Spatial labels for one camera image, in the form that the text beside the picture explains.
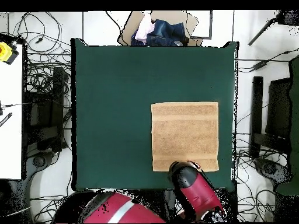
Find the orange-brown terry towel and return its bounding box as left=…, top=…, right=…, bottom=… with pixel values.
left=151, top=101, right=220, bottom=173

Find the dark green table cloth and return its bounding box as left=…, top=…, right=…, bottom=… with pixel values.
left=71, top=38, right=239, bottom=191

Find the black chair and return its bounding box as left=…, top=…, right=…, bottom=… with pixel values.
left=249, top=76, right=293, bottom=160

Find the blue denim garment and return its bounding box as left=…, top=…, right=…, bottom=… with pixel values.
left=130, top=19, right=188, bottom=47

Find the brown cardboard box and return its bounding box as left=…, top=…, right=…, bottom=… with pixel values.
left=117, top=10, right=204, bottom=47

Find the pink garment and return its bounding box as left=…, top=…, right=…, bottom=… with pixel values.
left=134, top=10, right=155, bottom=44

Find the white side table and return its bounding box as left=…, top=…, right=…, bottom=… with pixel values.
left=0, top=44, right=24, bottom=180

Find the yellow emergency stop box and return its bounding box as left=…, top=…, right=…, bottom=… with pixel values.
left=0, top=41, right=20, bottom=65

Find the black robot pedestal with handle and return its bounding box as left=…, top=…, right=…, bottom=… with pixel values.
left=137, top=189, right=180, bottom=220

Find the black cable tangle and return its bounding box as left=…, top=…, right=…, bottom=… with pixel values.
left=231, top=137, right=290, bottom=223
left=30, top=193, right=68, bottom=223
left=12, top=11, right=72, bottom=151

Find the black stand frame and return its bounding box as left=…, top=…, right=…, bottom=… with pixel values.
left=27, top=66, right=67, bottom=153

